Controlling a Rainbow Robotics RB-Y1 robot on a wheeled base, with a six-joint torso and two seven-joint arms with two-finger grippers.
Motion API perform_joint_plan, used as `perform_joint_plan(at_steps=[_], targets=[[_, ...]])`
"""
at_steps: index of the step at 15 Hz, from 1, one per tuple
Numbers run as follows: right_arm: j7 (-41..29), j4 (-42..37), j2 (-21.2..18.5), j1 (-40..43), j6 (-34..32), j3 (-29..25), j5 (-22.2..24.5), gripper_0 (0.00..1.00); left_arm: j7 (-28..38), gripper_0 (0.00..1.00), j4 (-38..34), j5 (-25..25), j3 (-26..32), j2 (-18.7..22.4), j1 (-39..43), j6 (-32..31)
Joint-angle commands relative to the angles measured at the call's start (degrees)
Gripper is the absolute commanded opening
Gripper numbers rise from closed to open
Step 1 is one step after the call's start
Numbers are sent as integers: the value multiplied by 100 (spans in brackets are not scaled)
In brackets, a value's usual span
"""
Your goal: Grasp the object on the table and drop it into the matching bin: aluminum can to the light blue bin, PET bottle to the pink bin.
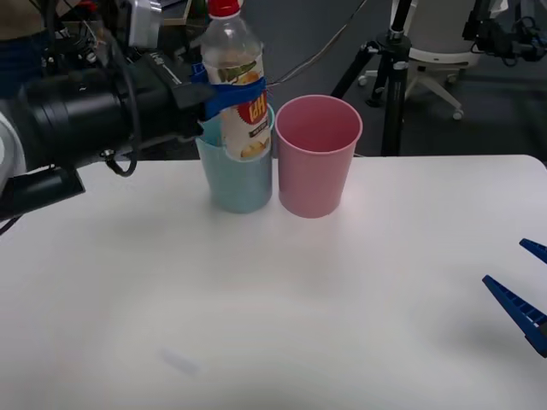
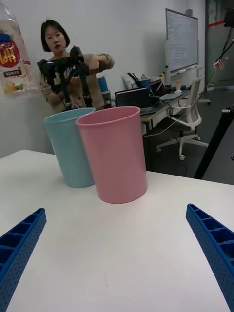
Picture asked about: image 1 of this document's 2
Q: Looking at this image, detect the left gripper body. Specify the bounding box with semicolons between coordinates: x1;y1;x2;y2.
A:
126;50;204;151

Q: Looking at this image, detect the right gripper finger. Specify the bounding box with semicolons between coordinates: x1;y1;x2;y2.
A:
518;237;547;264
481;273;547;359

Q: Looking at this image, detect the clear plastic bottle red cap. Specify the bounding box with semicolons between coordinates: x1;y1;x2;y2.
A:
199;0;274;164

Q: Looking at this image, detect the pale blue plastic bin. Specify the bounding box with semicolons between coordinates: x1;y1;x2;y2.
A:
195;103;276;215

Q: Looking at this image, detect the pink plastic bin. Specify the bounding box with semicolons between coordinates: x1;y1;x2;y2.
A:
273;94;365;220

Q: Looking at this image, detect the black tripod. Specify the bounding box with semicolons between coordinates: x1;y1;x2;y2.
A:
330;0;412;157

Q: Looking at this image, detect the white office chair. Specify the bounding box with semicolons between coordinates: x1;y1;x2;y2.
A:
356;0;480;121

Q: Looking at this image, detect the thin grey cable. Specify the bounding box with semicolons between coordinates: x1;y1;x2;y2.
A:
264;0;369;86

